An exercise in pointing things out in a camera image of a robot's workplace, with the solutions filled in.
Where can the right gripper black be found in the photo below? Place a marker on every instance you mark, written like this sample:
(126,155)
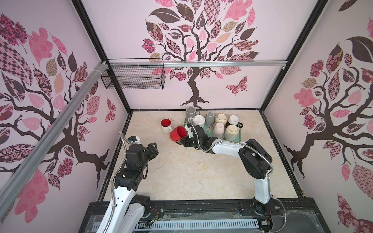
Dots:
(188,140)

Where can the dark grey mug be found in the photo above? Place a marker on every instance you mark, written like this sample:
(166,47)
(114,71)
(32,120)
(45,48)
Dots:
(191,112)

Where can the white ribbed base mug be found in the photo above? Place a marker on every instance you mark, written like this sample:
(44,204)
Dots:
(198,120)

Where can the white slotted cable duct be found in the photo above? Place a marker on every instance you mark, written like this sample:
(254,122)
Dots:
(188,225)

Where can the white and black mug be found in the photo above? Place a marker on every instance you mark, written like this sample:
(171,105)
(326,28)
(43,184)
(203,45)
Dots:
(234,120)

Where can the green floral serving tray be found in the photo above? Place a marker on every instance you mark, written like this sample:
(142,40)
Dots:
(209,130)

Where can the pale pink mug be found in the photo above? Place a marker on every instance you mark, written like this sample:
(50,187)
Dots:
(218,130)

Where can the aluminium rail back wall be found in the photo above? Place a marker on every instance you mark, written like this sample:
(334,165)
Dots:
(199,64)

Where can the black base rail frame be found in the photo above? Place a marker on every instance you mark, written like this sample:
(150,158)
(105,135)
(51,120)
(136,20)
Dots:
(285,215)

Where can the light grey mug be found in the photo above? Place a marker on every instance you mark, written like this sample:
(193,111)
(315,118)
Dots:
(209,119)

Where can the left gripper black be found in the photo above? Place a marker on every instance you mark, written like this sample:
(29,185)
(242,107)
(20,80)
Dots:
(152,151)

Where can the black wire basket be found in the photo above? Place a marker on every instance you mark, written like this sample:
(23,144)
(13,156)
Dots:
(135,73)

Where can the aluminium rail wall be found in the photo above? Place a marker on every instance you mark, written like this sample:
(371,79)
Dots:
(199,64)
(22,175)

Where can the white mug red inside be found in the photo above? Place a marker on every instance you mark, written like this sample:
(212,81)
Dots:
(166,125)

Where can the cream and peach mug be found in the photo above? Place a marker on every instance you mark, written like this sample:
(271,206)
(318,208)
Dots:
(221,118)

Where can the red mug black handle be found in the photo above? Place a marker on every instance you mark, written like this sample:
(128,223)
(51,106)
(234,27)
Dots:
(178,133)

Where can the aluminium rail left wall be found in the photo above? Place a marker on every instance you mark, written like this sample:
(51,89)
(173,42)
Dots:
(22,175)

